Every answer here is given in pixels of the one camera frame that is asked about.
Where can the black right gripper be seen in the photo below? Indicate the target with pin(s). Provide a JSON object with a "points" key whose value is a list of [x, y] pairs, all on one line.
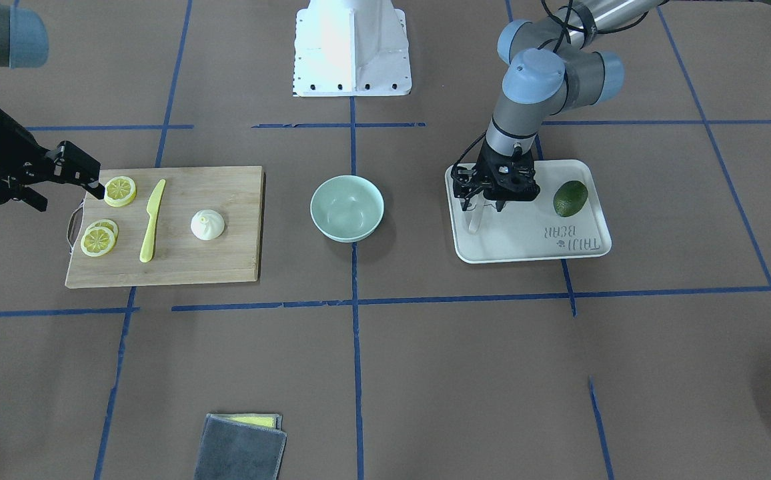
{"points": [[0, 148]]}

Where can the yellow plastic knife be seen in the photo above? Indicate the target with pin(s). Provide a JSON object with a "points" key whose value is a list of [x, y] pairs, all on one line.
{"points": [[146, 253]]}

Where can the yellow lemon slice back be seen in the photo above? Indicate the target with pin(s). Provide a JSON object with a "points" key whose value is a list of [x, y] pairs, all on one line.
{"points": [[106, 223]]}

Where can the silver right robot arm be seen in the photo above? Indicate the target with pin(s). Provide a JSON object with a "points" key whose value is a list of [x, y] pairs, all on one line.
{"points": [[23, 40]]}

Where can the yellow sponge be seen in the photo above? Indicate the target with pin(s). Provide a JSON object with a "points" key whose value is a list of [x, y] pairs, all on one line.
{"points": [[272, 421]]}

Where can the white plastic tray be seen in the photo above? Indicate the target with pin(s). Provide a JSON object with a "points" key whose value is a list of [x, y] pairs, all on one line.
{"points": [[531, 231]]}

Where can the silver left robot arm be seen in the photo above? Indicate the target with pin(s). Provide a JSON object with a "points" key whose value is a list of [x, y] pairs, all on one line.
{"points": [[550, 70]]}

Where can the mint green bowl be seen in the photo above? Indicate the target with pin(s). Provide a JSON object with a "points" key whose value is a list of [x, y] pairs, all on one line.
{"points": [[347, 208]]}

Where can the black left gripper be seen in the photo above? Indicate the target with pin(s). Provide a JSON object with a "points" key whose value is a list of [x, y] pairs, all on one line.
{"points": [[464, 178]]}

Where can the bamboo cutting board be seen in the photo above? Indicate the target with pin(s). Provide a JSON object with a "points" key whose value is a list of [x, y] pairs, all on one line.
{"points": [[180, 258]]}

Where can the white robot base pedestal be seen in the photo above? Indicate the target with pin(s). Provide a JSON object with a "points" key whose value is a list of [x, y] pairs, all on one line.
{"points": [[351, 49]]}

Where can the white steamed bun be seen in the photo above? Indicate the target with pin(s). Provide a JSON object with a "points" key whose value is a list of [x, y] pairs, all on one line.
{"points": [[207, 224]]}

